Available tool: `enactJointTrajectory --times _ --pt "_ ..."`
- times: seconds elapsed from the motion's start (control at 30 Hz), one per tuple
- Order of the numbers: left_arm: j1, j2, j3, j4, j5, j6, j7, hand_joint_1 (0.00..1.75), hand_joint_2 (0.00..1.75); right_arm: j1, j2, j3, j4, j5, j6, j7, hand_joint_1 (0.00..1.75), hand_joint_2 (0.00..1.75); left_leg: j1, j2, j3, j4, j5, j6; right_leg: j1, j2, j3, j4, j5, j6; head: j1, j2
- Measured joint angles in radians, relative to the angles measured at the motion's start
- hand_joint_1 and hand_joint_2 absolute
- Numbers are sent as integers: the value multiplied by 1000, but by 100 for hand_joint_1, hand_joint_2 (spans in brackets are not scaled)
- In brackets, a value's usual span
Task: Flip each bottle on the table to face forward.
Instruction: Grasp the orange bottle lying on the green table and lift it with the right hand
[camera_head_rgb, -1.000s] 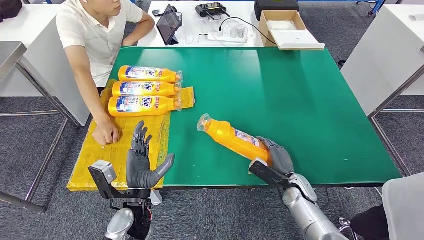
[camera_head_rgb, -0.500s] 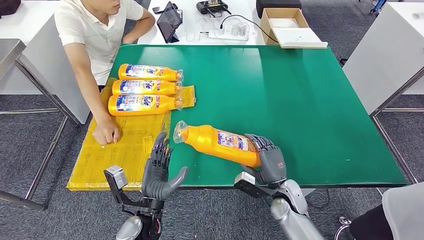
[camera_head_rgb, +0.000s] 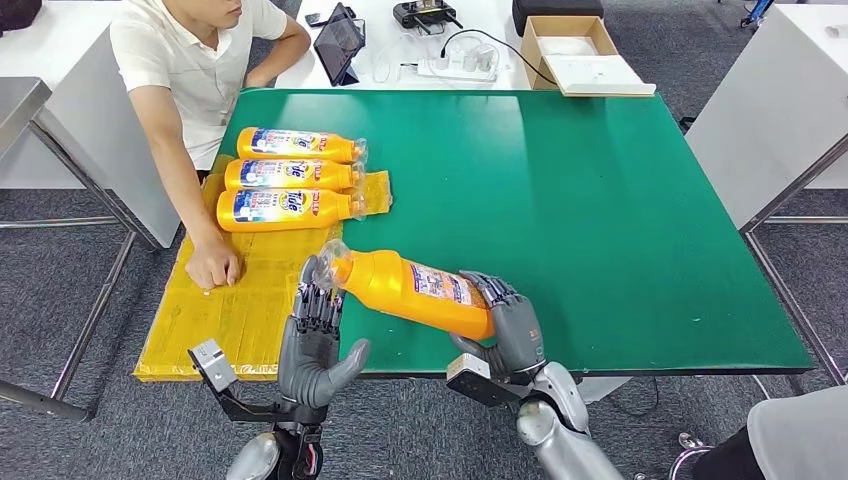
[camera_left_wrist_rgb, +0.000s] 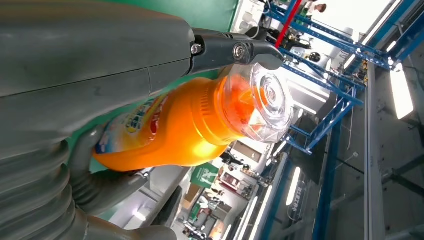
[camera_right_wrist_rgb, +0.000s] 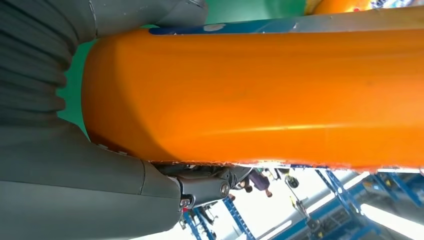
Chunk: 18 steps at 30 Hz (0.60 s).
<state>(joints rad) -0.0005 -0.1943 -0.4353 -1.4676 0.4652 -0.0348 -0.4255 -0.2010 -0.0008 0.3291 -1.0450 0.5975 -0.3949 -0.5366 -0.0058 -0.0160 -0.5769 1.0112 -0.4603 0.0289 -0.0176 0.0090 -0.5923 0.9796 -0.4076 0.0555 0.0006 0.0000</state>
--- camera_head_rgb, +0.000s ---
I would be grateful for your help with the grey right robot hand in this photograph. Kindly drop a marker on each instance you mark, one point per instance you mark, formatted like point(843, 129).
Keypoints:
point(520, 331)

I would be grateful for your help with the person's right hand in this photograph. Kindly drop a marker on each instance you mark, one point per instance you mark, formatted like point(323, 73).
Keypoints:
point(212, 265)

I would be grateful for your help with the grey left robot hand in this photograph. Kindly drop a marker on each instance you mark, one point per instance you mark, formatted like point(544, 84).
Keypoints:
point(305, 364)

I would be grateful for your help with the orange detergent bottle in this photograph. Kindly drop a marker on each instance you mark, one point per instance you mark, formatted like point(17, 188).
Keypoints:
point(397, 291)
point(291, 144)
point(285, 175)
point(278, 212)

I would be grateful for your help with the person's right forearm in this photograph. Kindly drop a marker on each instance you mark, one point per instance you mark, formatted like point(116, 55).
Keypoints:
point(191, 199)

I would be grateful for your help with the person's left forearm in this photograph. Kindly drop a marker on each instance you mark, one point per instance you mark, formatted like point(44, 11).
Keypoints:
point(286, 54)

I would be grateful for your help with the yellow taped cardboard sheet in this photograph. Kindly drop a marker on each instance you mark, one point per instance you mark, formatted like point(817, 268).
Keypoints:
point(265, 298)

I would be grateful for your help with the green table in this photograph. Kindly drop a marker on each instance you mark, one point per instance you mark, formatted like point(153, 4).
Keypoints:
point(596, 199)

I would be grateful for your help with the person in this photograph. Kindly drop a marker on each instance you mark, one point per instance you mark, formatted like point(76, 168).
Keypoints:
point(192, 66)
point(802, 437)

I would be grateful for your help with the chrome chair base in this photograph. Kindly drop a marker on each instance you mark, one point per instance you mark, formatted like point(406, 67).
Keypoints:
point(689, 452)

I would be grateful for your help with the black tablet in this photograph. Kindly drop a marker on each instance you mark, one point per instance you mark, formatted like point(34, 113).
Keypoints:
point(338, 43)

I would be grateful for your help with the white power strip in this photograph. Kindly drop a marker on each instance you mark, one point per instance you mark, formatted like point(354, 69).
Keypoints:
point(458, 75)

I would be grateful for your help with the black phone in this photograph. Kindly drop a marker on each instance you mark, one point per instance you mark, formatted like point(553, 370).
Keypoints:
point(314, 19)

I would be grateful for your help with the white desk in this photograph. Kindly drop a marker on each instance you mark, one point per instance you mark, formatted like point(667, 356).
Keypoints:
point(762, 112)
point(60, 46)

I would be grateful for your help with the flat white box lid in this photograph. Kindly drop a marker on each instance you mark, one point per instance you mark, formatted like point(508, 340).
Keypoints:
point(600, 75)

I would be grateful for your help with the white charger plug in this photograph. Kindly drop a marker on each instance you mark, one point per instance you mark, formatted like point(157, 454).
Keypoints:
point(486, 60)
point(465, 61)
point(442, 61)

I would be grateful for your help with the cardboard box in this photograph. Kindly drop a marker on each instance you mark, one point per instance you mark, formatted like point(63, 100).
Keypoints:
point(532, 56)

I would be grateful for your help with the white foam insert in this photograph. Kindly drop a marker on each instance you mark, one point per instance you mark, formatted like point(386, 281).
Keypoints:
point(564, 45)

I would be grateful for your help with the white table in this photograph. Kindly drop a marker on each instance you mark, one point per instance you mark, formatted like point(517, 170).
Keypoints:
point(376, 16)

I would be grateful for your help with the black bag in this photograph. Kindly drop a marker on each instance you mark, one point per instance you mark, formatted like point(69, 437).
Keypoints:
point(18, 13)

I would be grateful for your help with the black remote controller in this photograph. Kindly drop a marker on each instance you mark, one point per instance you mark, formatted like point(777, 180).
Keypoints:
point(425, 14)

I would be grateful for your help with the small grey object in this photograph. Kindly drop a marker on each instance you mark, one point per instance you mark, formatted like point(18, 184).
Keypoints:
point(837, 30)

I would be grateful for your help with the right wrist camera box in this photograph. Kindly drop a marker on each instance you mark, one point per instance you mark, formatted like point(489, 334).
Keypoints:
point(467, 368)

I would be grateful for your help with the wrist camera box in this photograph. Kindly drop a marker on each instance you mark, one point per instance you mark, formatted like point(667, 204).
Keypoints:
point(212, 364)
point(467, 368)

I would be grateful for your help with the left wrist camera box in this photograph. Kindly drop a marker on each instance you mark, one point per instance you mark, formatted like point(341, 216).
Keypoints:
point(212, 364)

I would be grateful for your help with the steel table frame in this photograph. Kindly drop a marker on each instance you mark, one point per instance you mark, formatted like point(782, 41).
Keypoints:
point(788, 189)

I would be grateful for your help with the blue cart frame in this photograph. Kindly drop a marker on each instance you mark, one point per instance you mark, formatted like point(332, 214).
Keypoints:
point(758, 10)

